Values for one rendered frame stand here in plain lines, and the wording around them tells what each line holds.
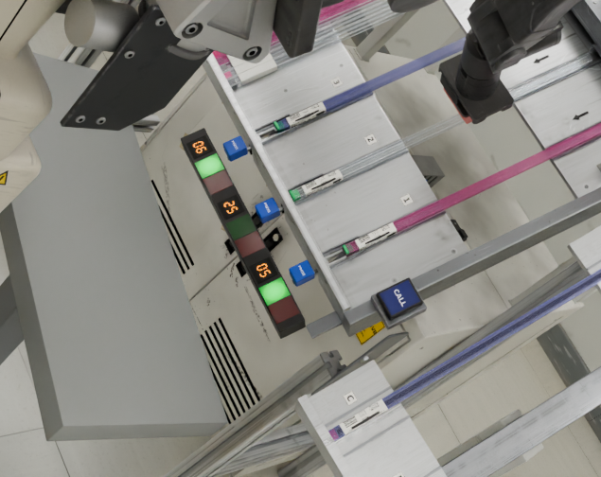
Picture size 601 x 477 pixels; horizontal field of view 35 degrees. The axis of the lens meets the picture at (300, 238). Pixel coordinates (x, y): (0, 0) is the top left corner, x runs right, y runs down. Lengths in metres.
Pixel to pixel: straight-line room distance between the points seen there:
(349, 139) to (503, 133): 2.01
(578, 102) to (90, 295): 0.77
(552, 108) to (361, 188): 0.32
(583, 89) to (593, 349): 1.86
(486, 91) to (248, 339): 0.77
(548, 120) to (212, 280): 0.78
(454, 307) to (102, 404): 0.80
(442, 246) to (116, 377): 0.49
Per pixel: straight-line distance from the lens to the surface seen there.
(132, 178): 1.40
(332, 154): 1.42
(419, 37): 3.63
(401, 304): 1.28
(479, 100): 1.36
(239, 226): 1.38
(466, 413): 2.79
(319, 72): 1.49
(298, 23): 0.67
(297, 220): 1.35
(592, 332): 3.29
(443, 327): 1.68
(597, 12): 1.52
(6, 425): 1.83
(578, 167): 1.45
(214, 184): 1.42
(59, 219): 1.27
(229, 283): 1.89
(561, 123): 1.48
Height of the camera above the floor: 1.45
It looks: 33 degrees down
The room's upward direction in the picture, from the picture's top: 48 degrees clockwise
